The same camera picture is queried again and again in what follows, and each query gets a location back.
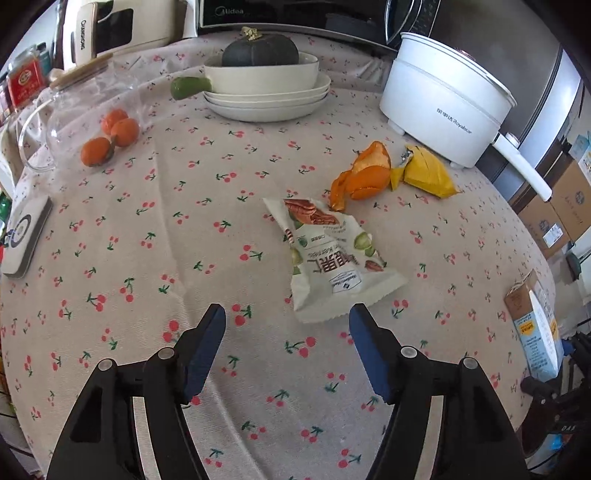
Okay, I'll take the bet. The dark green pumpkin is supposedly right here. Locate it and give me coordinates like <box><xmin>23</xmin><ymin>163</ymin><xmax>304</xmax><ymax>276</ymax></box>
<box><xmin>222</xmin><ymin>27</ymin><xmax>300</xmax><ymax>68</ymax></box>

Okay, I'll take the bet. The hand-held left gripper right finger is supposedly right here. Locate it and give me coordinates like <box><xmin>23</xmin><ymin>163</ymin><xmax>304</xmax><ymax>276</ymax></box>
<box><xmin>348</xmin><ymin>303</ymin><xmax>532</xmax><ymax>480</ymax></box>

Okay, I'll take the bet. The white plate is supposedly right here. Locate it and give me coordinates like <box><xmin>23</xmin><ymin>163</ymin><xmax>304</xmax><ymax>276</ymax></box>
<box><xmin>208</xmin><ymin>95</ymin><xmax>329</xmax><ymax>123</ymax></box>
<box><xmin>203</xmin><ymin>74</ymin><xmax>332</xmax><ymax>104</ymax></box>

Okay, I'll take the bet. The cardboard box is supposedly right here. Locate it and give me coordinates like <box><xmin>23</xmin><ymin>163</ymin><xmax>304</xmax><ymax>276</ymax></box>
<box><xmin>517</xmin><ymin>198</ymin><xmax>573</xmax><ymax>259</ymax></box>
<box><xmin>549</xmin><ymin>159</ymin><xmax>591</xmax><ymax>243</ymax></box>

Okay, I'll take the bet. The glass pitcher with wooden lid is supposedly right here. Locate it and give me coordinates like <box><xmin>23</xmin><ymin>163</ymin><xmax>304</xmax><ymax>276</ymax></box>
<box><xmin>18</xmin><ymin>60</ymin><xmax>139</xmax><ymax>174</ymax></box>

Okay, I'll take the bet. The stack of white bowls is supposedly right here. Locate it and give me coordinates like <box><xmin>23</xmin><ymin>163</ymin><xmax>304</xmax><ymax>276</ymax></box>
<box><xmin>205</xmin><ymin>88</ymin><xmax>331</xmax><ymax>112</ymax></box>

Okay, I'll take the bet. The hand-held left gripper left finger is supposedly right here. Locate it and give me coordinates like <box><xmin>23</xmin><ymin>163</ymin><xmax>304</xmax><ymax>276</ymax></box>
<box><xmin>45</xmin><ymin>303</ymin><xmax>228</xmax><ymax>480</ymax></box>

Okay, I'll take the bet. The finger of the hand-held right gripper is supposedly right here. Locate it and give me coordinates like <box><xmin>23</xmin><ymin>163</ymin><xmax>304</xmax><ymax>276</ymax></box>
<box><xmin>521</xmin><ymin>376</ymin><xmax>566</xmax><ymax>409</ymax></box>

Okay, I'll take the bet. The red tin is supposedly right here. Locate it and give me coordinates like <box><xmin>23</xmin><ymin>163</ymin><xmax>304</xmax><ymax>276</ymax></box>
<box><xmin>7</xmin><ymin>58</ymin><xmax>49</xmax><ymax>109</ymax></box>

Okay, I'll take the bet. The black microwave oven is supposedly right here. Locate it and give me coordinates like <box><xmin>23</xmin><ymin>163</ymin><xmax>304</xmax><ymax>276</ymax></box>
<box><xmin>196</xmin><ymin>0</ymin><xmax>444</xmax><ymax>49</ymax></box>

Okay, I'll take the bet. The cherry print tablecloth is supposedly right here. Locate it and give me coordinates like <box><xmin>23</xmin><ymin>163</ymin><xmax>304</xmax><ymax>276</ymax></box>
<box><xmin>0</xmin><ymin>30</ymin><xmax>561</xmax><ymax>480</ymax></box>

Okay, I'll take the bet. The cream kitchen appliance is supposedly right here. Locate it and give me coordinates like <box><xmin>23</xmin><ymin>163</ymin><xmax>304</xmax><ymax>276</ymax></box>
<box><xmin>62</xmin><ymin>0</ymin><xmax>185</xmax><ymax>70</ymax></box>

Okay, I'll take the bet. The white electric cooking pot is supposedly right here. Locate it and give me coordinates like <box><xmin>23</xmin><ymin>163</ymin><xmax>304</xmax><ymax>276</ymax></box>
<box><xmin>379</xmin><ymin>32</ymin><xmax>553</xmax><ymax>203</ymax></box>

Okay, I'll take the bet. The white square device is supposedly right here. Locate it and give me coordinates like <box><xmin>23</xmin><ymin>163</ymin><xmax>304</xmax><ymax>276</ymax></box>
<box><xmin>0</xmin><ymin>194</ymin><xmax>54</xmax><ymax>279</ymax></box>

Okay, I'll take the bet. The brown and blue drink carton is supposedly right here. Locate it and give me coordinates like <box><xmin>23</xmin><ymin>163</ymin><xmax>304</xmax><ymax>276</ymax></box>
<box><xmin>504</xmin><ymin>269</ymin><xmax>565</xmax><ymax>383</ymax></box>

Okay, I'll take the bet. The grey refrigerator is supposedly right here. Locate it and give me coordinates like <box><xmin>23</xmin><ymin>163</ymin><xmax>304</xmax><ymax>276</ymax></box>
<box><xmin>429</xmin><ymin>0</ymin><xmax>587</xmax><ymax>204</ymax></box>

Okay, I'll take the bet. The tangerine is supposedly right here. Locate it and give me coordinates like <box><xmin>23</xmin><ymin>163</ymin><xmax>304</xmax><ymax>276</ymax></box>
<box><xmin>111</xmin><ymin>118</ymin><xmax>140</xmax><ymax>148</ymax></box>
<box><xmin>81</xmin><ymin>137</ymin><xmax>115</xmax><ymax>168</ymax></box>
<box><xmin>100</xmin><ymin>108</ymin><xmax>130</xmax><ymax>134</ymax></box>

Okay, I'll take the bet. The white nut snack packet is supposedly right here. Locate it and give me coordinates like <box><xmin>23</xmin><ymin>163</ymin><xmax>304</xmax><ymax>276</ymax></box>
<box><xmin>262</xmin><ymin>198</ymin><xmax>408</xmax><ymax>324</ymax></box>

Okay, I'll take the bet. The orange peel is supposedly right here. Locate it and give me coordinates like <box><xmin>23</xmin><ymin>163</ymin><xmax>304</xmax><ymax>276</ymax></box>
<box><xmin>329</xmin><ymin>141</ymin><xmax>393</xmax><ymax>213</ymax></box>

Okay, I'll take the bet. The white dish with green handle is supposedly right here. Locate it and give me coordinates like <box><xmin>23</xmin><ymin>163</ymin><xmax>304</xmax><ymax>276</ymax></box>
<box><xmin>171</xmin><ymin>52</ymin><xmax>320</xmax><ymax>101</ymax></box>

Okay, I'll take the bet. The yellow snack wrapper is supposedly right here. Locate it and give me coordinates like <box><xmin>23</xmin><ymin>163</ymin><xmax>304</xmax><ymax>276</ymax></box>
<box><xmin>390</xmin><ymin>144</ymin><xmax>458</xmax><ymax>199</ymax></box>

